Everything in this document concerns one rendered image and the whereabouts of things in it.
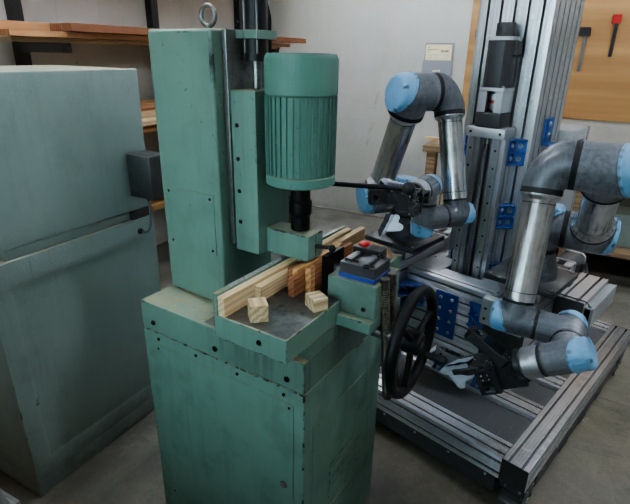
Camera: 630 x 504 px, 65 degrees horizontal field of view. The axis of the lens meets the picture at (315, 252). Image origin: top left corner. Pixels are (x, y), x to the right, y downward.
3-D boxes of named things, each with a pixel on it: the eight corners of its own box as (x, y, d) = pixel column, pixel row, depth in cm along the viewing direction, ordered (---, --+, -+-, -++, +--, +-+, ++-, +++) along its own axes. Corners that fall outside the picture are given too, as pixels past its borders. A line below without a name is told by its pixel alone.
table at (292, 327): (322, 380, 103) (323, 356, 100) (214, 336, 118) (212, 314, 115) (428, 279, 150) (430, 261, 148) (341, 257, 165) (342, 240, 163)
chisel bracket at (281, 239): (308, 267, 129) (308, 237, 126) (265, 256, 136) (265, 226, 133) (323, 259, 135) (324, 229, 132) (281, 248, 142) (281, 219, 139)
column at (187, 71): (224, 306, 140) (208, 27, 113) (169, 287, 151) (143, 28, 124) (272, 279, 158) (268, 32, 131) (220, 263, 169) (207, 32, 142)
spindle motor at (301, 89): (310, 196, 115) (312, 53, 104) (251, 185, 124) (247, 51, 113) (347, 182, 129) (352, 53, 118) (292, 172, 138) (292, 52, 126)
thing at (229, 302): (224, 318, 114) (223, 298, 112) (218, 315, 115) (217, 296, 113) (351, 242, 161) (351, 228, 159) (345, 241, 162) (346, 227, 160)
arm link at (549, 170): (525, 132, 115) (484, 333, 122) (578, 136, 110) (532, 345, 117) (529, 138, 125) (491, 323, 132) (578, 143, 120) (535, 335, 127)
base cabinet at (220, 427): (301, 598, 144) (304, 398, 117) (164, 504, 172) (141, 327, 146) (371, 492, 179) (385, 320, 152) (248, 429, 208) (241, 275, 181)
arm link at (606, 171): (564, 218, 159) (580, 129, 112) (618, 226, 153) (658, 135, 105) (556, 252, 157) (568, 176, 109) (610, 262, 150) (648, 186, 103)
